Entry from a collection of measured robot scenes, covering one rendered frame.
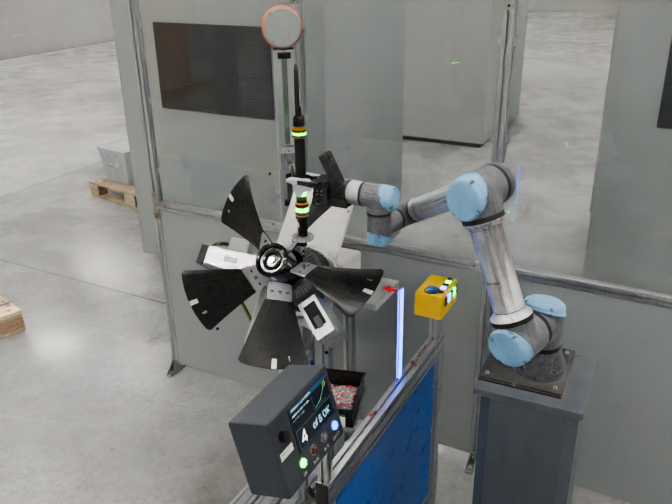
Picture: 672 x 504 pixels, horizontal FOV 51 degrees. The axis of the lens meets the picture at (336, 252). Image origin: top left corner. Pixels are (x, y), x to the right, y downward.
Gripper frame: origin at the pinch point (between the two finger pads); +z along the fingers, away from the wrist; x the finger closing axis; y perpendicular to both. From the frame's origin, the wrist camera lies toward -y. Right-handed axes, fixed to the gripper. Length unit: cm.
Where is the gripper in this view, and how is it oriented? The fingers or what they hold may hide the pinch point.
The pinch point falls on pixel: (293, 176)
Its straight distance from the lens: 225.7
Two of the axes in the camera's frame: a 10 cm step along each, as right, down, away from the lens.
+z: -8.8, -1.8, 4.3
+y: 0.1, 9.1, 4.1
